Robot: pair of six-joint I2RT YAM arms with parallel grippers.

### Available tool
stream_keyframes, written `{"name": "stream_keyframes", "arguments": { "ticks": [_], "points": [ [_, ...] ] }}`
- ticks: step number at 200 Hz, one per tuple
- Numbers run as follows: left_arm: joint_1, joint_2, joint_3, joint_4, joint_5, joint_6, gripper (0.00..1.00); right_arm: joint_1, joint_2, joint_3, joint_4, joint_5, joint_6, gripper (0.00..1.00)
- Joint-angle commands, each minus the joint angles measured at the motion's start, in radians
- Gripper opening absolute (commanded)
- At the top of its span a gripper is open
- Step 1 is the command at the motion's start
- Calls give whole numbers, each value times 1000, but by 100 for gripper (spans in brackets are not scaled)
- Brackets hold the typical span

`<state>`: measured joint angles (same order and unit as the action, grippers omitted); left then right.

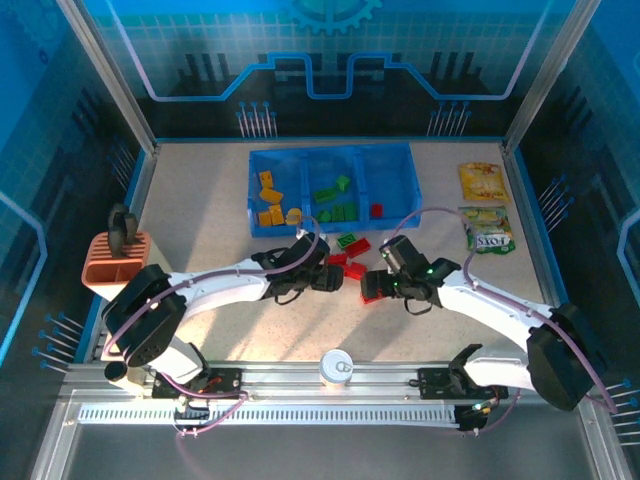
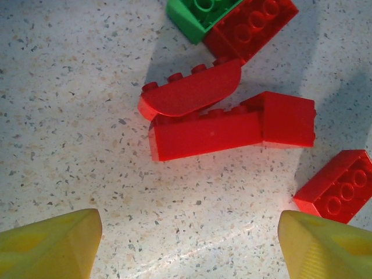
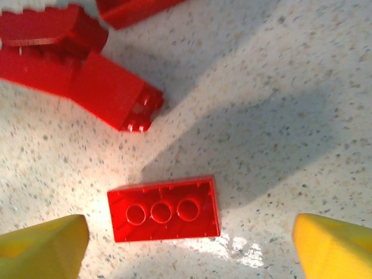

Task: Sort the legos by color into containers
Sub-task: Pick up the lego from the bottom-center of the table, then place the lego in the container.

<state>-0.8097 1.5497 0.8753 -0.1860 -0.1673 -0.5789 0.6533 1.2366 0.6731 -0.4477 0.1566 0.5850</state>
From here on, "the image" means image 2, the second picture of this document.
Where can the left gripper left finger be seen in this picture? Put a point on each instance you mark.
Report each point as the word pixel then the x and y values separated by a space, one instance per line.
pixel 43 253

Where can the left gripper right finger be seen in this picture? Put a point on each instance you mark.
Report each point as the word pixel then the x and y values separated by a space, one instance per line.
pixel 328 253

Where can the red lego brick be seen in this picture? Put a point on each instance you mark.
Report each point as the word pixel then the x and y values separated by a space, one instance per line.
pixel 206 139
pixel 287 122
pixel 194 93
pixel 250 32
pixel 334 189

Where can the green lego brick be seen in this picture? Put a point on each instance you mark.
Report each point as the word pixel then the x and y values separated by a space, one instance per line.
pixel 191 20

